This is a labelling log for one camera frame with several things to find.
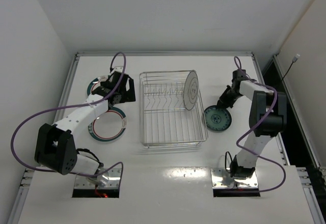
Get white plate teal rim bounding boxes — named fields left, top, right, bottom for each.
left=183, top=70, right=199, bottom=110

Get blue patterned plate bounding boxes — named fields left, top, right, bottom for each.
left=204, top=105, right=232, bottom=132

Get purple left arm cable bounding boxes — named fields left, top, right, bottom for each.
left=11, top=52, right=127, bottom=178

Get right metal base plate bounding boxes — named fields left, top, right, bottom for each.
left=210, top=168, right=258, bottom=189

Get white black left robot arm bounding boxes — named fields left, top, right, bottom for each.
left=34, top=71, right=135, bottom=181

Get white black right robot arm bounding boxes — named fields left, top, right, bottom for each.
left=216, top=69, right=287, bottom=179

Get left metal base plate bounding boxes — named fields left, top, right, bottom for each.
left=74, top=168, right=122, bottom=189

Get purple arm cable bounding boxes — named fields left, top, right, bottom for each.
left=216, top=56, right=286, bottom=193
left=11, top=52, right=127, bottom=178

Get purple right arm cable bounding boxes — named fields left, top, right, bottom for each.
left=216, top=56, right=286, bottom=193

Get plate green red rings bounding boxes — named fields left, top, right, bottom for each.
left=87, top=75, right=109, bottom=102
left=89, top=107, right=127, bottom=144

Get stainless wire dish rack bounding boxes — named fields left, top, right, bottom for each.
left=139, top=70, right=208, bottom=148

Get metal base plate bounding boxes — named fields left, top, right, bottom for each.
left=74, top=168, right=122, bottom=189
left=210, top=168, right=258, bottom=189

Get black wall cable white plug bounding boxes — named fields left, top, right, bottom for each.
left=281, top=53, right=300, bottom=82

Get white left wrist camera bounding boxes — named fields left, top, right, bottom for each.
left=110, top=66, right=123, bottom=75

